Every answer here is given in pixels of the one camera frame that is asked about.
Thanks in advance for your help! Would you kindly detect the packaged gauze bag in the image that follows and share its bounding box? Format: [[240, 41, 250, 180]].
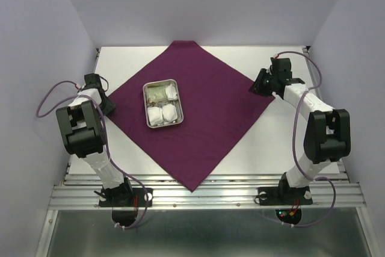
[[146, 86, 167, 103]]

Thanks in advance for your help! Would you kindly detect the purple cloth drape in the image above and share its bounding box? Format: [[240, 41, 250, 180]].
[[110, 41, 271, 191]]

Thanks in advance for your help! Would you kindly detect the stainless steel tray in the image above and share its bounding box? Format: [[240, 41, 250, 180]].
[[143, 79, 184, 129]]

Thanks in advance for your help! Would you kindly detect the white gauze pad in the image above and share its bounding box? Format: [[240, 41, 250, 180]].
[[165, 84, 178, 101], [162, 104, 178, 123], [147, 107, 164, 126]]

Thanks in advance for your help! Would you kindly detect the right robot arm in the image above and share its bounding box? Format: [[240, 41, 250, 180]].
[[249, 57, 351, 204]]

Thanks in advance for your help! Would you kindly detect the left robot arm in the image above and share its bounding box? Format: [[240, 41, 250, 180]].
[[56, 73, 134, 207]]

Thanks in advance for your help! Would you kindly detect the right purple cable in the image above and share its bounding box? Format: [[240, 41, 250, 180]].
[[272, 51, 336, 228]]

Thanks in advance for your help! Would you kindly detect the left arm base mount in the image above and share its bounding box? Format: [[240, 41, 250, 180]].
[[94, 188, 153, 230]]

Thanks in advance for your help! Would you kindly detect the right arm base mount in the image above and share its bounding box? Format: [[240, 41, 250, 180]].
[[254, 187, 313, 226]]

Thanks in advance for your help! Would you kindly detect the aluminium rail frame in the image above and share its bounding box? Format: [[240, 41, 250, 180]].
[[34, 46, 375, 257]]

